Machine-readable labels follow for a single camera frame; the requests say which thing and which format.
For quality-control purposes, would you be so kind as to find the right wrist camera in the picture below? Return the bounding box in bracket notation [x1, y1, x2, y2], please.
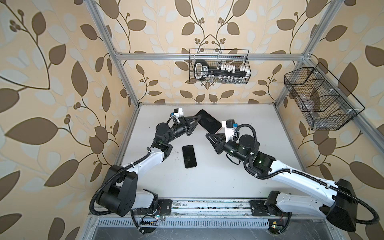
[222, 120, 238, 143]

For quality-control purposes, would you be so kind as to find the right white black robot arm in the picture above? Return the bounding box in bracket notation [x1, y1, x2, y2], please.
[206, 134, 361, 232]

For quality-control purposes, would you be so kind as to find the black tool in basket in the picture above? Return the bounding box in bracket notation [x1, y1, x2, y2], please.
[193, 60, 251, 80]

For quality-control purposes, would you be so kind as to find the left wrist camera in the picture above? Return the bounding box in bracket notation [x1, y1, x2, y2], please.
[171, 108, 184, 121]

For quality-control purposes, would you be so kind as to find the left black corrugated cable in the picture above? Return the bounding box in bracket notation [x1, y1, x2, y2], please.
[89, 148, 151, 217]

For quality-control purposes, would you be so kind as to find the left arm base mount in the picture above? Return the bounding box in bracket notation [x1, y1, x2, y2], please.
[130, 199, 173, 235]

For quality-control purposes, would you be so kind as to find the wall wire basket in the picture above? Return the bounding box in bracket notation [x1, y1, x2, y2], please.
[189, 48, 252, 85]
[284, 62, 366, 131]

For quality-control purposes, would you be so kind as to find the right black corrugated cable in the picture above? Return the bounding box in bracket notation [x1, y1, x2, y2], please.
[233, 123, 380, 226]

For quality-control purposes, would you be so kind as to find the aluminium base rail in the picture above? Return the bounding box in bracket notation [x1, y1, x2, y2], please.
[88, 197, 331, 220]

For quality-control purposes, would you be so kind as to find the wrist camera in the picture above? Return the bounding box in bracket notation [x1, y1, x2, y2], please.
[222, 120, 238, 143]
[171, 108, 184, 121]

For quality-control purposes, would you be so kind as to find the right wall wire basket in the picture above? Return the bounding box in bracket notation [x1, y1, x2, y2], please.
[284, 62, 366, 131]

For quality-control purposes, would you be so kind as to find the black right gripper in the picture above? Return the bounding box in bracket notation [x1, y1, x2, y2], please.
[206, 132, 248, 166]

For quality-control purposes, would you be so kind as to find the black phone on table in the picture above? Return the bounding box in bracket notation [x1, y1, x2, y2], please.
[182, 145, 197, 169]

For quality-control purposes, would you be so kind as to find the black corrugated cable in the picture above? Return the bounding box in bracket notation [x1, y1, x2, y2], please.
[89, 148, 151, 217]
[233, 123, 380, 226]

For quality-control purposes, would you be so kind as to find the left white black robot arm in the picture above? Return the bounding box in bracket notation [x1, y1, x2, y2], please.
[89, 114, 201, 217]

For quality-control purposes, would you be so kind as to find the back wall wire basket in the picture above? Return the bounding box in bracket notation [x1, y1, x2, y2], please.
[189, 48, 252, 85]

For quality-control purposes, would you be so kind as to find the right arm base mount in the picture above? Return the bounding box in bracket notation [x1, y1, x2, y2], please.
[249, 200, 293, 235]

